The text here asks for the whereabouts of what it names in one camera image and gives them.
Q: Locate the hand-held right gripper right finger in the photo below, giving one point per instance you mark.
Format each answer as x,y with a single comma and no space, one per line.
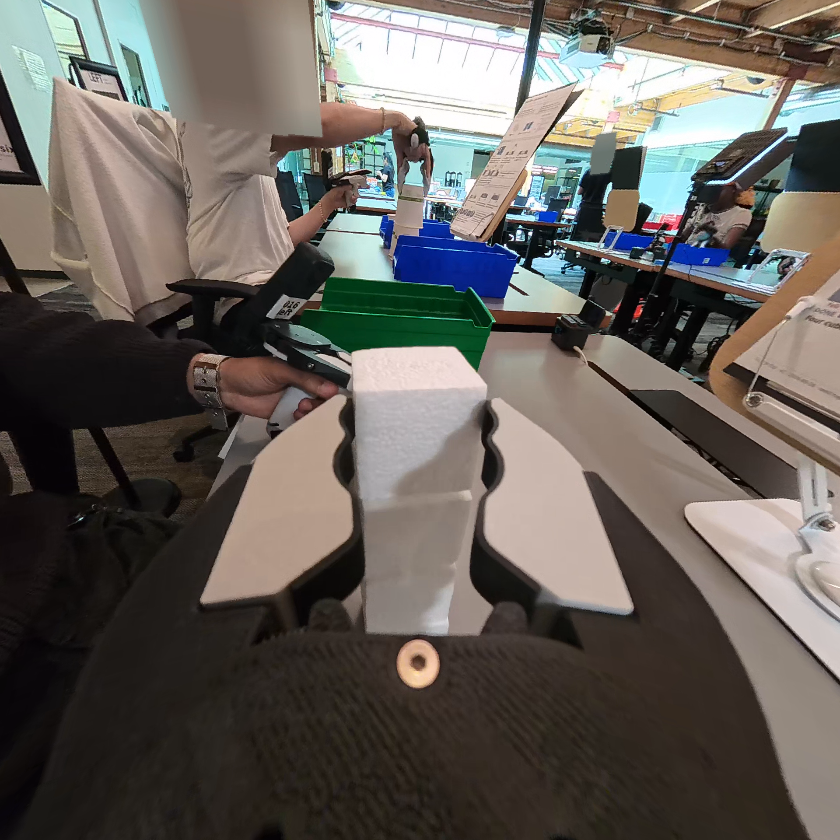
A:
551,525

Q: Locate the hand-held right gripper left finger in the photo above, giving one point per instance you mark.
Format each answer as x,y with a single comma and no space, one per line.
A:
282,518

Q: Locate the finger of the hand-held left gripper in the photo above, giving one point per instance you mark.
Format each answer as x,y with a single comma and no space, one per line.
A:
341,363

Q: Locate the white foam cube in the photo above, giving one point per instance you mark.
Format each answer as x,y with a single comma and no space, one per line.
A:
420,426
413,531
407,604

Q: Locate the person's left forearm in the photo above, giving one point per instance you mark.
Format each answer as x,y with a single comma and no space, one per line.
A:
98,367

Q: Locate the light desk with wooden edge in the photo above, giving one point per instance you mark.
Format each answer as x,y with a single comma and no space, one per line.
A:
538,302

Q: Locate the wooden background desk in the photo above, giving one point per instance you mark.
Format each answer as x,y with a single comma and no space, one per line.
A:
722,272

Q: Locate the person's left hand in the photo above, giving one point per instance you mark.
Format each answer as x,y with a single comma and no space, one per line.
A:
249,387

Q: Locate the green storage bin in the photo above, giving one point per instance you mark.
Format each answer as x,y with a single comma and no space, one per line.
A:
394,321

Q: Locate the black office chair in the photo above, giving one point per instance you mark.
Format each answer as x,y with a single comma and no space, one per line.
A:
210,289

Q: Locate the black round stand base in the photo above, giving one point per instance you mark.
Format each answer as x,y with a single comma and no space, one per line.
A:
157,495

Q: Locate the stack of white cups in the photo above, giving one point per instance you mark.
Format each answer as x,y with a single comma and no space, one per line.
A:
408,216

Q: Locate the blue storage bin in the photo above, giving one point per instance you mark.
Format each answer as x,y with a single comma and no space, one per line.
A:
453,266
433,229

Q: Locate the document stand with wooden board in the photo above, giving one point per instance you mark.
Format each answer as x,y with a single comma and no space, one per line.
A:
741,544

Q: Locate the black battery charger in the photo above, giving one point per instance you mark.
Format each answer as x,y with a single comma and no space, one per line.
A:
571,331

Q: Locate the person's black clothing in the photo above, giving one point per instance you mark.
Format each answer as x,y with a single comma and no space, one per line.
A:
65,590

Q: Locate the tilted instruction board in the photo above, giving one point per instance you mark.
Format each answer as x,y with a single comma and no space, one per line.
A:
512,164

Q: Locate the printed instruction sheet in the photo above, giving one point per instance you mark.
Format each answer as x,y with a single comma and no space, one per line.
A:
814,341

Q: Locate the ceiling projector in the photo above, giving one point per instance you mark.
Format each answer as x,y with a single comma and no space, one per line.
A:
587,43

